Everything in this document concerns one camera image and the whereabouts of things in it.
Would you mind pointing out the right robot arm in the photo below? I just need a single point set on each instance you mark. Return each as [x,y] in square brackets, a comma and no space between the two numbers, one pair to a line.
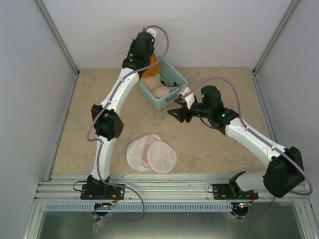
[284,166]

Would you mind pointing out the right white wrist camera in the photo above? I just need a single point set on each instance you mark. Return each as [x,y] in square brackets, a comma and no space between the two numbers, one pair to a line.
[188,95]

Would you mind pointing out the dark clothes in bin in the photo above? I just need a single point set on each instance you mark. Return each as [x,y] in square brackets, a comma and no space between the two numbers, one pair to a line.
[163,82]

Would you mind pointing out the teal plastic bin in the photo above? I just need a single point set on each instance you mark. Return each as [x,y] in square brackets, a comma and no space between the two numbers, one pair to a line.
[170,75]

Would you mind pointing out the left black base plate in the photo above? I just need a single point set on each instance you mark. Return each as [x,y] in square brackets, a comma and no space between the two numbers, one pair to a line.
[105,192]

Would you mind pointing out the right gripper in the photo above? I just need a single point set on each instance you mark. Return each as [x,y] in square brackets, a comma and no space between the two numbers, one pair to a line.
[181,112]

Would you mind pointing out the aluminium rail frame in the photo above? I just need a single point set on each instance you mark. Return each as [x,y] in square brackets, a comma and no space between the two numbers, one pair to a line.
[148,188]

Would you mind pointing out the peach beige bra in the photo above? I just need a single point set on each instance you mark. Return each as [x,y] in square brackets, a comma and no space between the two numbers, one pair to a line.
[153,84]

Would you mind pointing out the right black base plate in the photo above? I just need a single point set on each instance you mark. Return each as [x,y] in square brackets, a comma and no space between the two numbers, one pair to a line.
[228,192]

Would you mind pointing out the white mesh laundry bag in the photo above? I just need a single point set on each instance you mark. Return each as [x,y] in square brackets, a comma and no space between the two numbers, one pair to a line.
[151,153]

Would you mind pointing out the right frame post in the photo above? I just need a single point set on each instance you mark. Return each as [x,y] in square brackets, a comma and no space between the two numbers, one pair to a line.
[275,37]

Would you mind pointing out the right circuit board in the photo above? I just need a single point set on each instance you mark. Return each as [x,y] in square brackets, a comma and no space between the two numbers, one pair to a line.
[243,204]

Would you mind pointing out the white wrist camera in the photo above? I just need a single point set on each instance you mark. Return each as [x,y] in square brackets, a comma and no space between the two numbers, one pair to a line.
[152,32]
[188,95]

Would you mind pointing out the left frame post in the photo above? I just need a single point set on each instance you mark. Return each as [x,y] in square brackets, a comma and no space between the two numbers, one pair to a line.
[52,26]

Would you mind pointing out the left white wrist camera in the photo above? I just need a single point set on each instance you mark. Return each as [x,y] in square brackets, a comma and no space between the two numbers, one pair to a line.
[152,32]

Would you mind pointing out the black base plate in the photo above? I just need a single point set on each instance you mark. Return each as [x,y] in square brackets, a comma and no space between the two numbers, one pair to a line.
[105,192]
[228,192]

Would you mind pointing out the frame post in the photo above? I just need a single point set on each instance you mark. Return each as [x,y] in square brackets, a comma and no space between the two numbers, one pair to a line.
[275,37]
[52,26]

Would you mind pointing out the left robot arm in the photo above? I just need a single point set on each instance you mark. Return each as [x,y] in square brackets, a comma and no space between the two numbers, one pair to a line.
[106,120]

